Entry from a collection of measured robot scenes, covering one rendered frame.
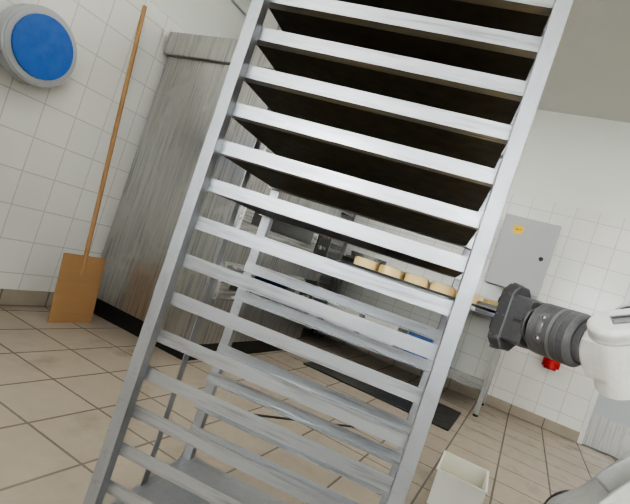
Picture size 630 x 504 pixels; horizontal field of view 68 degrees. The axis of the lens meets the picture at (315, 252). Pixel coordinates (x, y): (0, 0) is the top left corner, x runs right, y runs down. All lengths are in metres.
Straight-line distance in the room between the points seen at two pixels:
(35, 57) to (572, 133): 4.56
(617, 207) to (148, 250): 4.16
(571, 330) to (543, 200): 4.40
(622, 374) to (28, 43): 2.81
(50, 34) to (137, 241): 1.27
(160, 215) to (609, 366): 2.80
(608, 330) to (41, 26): 2.80
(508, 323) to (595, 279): 4.22
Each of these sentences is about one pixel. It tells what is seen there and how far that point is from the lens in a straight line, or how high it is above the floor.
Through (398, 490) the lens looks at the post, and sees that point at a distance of 0.99.
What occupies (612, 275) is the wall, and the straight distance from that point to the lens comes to 5.12.
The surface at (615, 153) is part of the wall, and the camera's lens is 5.36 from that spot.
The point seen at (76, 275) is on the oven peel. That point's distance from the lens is 3.20.
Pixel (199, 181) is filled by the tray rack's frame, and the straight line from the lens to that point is 1.07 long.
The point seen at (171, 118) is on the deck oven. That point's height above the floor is 1.43.
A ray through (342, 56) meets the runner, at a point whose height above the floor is 1.31.
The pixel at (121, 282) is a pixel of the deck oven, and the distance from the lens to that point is 3.36.
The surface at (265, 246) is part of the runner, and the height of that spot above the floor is 0.87.
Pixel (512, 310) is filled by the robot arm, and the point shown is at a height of 0.91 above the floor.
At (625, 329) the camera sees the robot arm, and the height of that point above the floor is 0.93.
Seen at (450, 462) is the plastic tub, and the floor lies 0.12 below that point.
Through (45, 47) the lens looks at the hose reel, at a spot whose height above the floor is 1.45.
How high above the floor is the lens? 0.89
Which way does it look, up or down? level
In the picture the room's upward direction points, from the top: 19 degrees clockwise
